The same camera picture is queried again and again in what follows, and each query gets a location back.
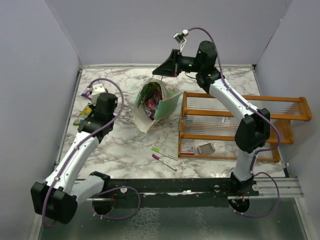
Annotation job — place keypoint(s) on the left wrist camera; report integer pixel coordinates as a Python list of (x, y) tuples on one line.
[(95, 91)]

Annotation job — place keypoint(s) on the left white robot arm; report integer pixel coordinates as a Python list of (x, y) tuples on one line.
[(58, 197)]

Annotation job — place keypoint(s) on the yellow green snack packet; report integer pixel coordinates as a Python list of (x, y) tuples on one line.
[(83, 115)]

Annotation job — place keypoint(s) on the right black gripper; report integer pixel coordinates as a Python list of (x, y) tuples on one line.
[(169, 67)]

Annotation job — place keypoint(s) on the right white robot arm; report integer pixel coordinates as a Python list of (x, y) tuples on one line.
[(240, 115)]

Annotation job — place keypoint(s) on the red white card box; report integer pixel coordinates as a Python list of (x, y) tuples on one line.
[(187, 150)]

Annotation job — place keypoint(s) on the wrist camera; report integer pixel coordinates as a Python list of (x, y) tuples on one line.
[(181, 38), (95, 91)]

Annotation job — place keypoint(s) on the wooden rack with clear rods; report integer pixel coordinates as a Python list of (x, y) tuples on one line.
[(208, 130)]

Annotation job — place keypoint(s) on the purple snack packet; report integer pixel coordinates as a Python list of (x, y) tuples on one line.
[(87, 92)]

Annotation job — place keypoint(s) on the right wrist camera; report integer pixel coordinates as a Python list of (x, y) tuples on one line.
[(181, 38)]

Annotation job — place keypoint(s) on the green printed paper bag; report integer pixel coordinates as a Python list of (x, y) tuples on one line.
[(168, 104)]

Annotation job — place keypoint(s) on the red snack packet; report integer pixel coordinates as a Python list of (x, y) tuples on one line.
[(151, 105)]

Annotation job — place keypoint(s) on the purple capped pen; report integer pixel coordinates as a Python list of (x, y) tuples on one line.
[(163, 162)]

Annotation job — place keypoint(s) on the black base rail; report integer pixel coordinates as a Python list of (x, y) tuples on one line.
[(171, 193)]

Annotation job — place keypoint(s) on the small open cardboard box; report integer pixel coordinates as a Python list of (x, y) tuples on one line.
[(206, 149)]

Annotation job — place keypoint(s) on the green capped pen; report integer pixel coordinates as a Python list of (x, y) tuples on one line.
[(164, 154)]

